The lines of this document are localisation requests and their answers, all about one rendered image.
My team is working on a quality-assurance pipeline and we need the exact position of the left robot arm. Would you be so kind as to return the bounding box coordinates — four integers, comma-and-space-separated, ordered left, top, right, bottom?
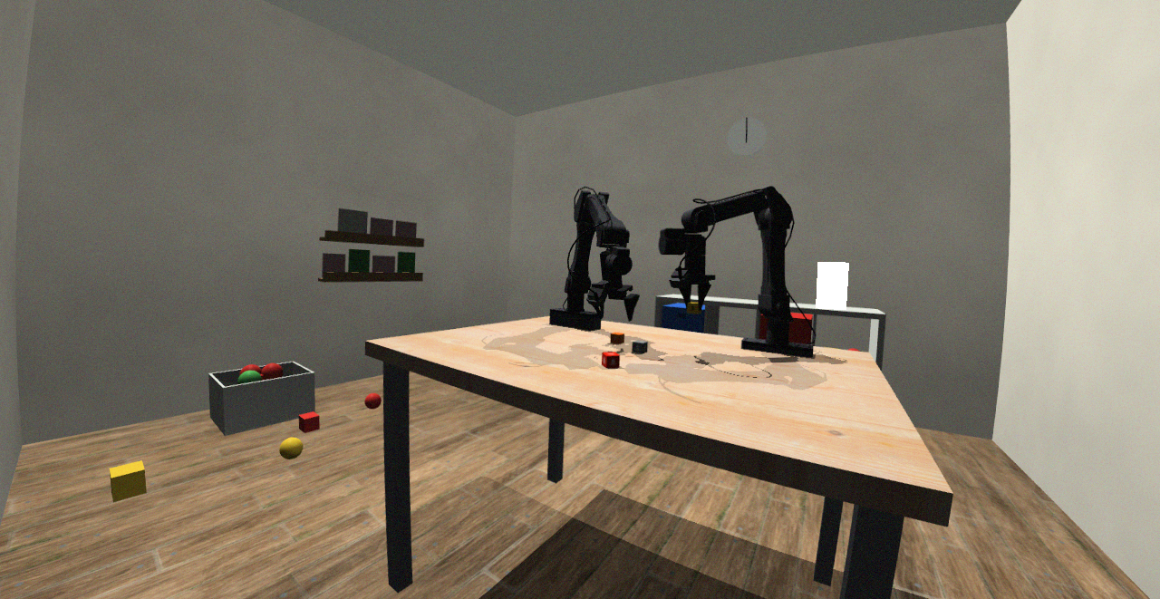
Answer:
659, 186, 814, 353

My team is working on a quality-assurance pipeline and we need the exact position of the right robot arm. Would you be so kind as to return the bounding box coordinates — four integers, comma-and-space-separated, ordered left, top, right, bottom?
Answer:
550, 190, 633, 317

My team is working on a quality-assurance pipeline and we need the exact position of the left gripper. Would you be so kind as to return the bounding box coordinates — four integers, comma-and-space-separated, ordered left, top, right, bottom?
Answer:
672, 255, 715, 310

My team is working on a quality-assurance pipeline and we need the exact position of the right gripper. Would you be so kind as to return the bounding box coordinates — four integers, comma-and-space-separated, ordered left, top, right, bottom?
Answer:
590, 270, 640, 322

